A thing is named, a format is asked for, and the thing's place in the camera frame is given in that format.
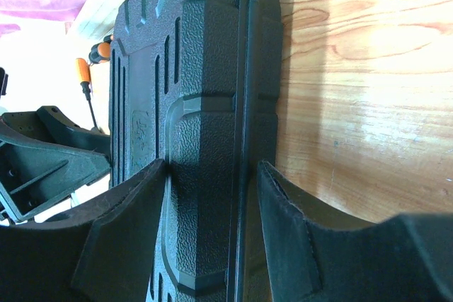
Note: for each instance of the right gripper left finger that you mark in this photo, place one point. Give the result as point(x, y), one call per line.
point(101, 250)

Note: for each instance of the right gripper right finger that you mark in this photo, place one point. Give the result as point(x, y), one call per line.
point(316, 252)

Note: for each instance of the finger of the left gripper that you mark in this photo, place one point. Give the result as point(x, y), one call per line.
point(35, 179)
point(49, 124)

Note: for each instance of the black plastic tool case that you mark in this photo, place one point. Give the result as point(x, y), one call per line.
point(195, 84)

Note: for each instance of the small orange screwdriver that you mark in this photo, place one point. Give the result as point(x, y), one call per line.
point(84, 76)

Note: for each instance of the black orange screwdriver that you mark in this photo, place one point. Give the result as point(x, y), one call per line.
point(100, 52)

